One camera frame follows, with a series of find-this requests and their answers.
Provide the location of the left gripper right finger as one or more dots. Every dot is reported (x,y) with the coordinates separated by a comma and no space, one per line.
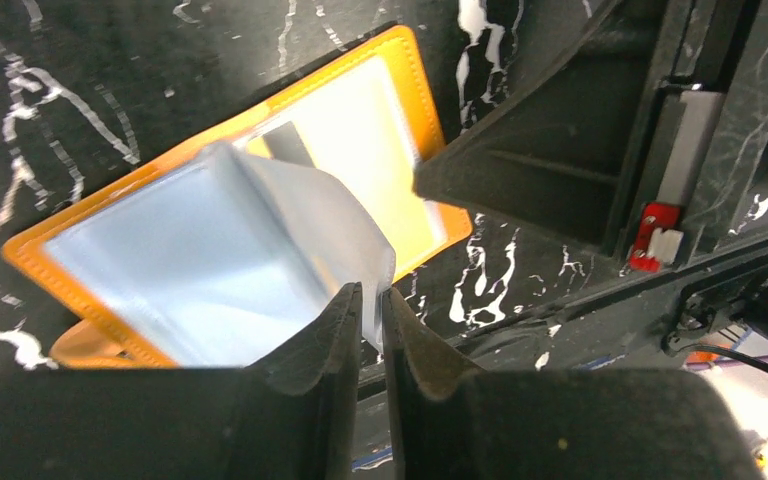
(452,419)

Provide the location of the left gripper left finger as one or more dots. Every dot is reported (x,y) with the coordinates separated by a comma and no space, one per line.
(290,415)

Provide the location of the orange card holder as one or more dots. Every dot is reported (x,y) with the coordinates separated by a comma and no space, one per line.
(210,256)

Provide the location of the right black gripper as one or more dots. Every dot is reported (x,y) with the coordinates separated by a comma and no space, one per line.
(555,155)

